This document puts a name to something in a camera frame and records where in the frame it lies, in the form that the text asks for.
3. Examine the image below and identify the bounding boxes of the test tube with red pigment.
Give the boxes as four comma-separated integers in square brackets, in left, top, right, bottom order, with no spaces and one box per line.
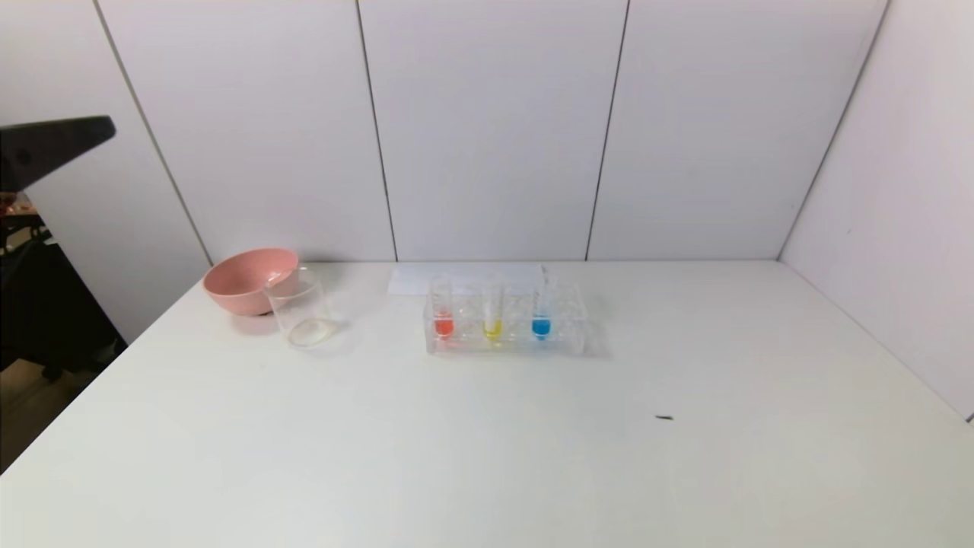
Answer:
[431,274,456,340]

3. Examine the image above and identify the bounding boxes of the test tube with yellow pigment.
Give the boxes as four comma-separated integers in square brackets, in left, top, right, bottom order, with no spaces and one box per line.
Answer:
[482,276,505,342]

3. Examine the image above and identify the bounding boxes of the test tube with blue pigment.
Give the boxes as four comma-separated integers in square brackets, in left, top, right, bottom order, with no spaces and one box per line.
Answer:
[532,274,555,341]

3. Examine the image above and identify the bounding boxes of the clear plastic test tube rack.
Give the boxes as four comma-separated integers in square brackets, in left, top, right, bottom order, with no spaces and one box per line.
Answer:
[424,280,590,356]

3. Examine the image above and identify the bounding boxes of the clear glass beaker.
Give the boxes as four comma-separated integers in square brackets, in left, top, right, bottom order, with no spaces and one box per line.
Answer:
[263,266,336,348]

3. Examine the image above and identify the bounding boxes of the white paper sheet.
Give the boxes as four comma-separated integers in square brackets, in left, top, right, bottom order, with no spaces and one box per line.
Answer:
[387,263,547,296]

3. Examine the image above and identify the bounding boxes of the pink bowl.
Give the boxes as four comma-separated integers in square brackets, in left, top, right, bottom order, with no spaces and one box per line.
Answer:
[202,248,300,317]

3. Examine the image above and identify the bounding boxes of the black background furniture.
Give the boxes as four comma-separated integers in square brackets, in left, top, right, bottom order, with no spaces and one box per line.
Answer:
[0,215,128,381]

